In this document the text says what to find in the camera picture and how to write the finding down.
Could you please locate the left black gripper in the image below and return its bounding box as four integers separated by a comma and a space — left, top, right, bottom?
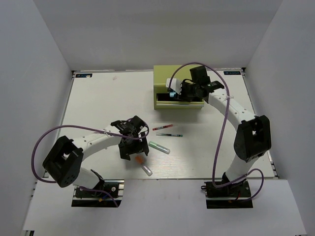
119, 131, 149, 160

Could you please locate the orange cap highlighter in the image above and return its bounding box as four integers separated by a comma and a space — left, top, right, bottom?
135, 155, 153, 177

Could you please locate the green metal drawer toolbox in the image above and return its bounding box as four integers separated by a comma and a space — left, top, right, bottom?
153, 65, 204, 110

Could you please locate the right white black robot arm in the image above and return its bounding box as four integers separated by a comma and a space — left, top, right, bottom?
176, 63, 271, 196

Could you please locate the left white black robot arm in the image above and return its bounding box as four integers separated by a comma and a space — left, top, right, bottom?
42, 116, 149, 196

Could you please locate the green cap highlighter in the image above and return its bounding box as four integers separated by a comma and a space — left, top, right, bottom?
148, 141, 170, 154

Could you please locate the green refill pen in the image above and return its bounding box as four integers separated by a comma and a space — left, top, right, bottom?
156, 133, 183, 137

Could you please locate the right corner label sticker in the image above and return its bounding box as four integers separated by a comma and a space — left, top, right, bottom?
223, 71, 241, 76

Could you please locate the corner label sticker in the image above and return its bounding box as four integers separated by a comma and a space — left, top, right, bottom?
75, 73, 93, 78
223, 71, 241, 76

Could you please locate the red refill pen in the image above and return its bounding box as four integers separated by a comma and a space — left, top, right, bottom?
152, 124, 178, 131

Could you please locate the left corner label sticker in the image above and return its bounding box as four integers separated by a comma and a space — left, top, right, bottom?
75, 73, 93, 78

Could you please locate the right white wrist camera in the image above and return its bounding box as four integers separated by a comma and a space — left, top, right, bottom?
166, 78, 182, 95

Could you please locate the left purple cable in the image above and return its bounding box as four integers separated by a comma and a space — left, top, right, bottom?
31, 117, 150, 207

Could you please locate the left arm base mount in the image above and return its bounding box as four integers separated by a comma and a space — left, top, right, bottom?
71, 180, 125, 208

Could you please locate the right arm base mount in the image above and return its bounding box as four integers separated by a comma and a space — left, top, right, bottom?
201, 180, 253, 209

